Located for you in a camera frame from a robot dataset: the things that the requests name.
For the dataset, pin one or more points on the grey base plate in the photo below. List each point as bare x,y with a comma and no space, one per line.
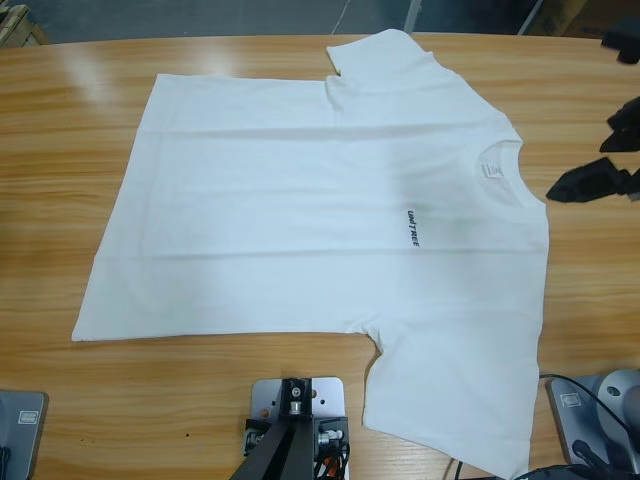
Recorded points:
25,450
565,425

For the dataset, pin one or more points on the white upright post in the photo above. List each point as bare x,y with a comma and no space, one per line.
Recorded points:
411,15

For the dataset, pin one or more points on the slanted metal bar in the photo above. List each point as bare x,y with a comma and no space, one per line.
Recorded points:
532,17

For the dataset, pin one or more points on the brown cardboard box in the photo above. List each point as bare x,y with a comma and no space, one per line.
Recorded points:
570,12

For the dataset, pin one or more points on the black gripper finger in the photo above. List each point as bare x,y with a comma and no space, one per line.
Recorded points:
595,182
625,127

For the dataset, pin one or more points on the pale printed cardboard box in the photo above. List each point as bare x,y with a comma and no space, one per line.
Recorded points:
595,22

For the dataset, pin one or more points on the wooden pallet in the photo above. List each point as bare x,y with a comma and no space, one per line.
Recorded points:
20,25

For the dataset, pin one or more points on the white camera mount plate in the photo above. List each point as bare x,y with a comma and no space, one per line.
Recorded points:
330,395

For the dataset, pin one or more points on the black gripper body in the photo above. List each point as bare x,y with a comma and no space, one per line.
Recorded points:
622,46

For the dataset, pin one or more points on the white T-shirt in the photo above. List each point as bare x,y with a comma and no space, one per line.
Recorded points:
300,225

